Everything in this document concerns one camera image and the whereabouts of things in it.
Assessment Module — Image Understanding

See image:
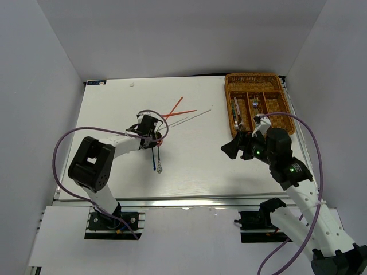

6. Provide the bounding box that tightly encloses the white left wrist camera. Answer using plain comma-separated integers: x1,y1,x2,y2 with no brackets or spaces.
136,112,151,123

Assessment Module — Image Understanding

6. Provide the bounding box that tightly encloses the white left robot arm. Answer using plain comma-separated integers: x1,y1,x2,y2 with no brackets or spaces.
68,113,162,229

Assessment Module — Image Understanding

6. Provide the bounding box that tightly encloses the purple iridescent spoon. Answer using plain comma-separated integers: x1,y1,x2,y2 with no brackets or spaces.
151,147,157,171

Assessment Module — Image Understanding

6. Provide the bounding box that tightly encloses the blue table label sticker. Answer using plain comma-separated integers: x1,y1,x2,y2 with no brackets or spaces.
86,80,107,85

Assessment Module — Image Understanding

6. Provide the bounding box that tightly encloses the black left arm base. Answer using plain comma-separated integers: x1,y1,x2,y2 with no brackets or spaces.
84,210,145,241

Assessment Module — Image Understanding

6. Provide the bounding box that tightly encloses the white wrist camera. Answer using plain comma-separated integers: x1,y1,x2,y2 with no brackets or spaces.
252,114,271,138
136,112,151,123

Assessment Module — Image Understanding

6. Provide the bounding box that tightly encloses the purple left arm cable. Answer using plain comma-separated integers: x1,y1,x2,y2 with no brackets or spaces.
53,109,170,240

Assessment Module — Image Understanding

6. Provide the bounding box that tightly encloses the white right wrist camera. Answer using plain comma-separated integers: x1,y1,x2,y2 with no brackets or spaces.
252,114,271,138

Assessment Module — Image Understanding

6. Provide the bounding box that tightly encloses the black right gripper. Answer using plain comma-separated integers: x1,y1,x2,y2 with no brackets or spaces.
220,129,275,166

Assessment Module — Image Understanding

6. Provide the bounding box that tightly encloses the woven wicker cutlery tray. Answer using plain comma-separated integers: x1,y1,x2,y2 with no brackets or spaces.
224,73,295,137

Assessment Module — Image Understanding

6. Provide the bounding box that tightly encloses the silver chopstick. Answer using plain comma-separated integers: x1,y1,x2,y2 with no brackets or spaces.
170,117,189,127
165,109,212,128

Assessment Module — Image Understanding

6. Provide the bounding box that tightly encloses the gold ornate rainbow spoon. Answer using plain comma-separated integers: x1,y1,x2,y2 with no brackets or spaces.
155,141,163,174

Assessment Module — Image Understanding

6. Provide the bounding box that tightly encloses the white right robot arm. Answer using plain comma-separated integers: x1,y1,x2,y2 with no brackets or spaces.
221,128,366,274

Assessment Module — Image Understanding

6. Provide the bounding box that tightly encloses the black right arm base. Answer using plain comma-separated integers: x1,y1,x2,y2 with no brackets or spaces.
234,211,287,243

